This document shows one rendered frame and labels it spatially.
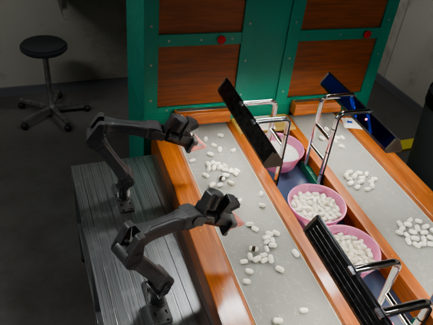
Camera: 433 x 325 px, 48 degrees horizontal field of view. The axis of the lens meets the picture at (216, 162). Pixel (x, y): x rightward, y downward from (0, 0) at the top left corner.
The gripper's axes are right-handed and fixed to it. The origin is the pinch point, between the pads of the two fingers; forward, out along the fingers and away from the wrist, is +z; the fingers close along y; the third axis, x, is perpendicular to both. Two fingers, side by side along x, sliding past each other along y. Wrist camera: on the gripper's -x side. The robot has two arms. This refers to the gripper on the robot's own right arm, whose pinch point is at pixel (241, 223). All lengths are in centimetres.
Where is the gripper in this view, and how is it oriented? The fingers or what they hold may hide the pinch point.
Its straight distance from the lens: 181.2
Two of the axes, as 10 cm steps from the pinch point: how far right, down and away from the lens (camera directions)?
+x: -5.5, 7.1, 4.4
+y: -3.1, -6.6, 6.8
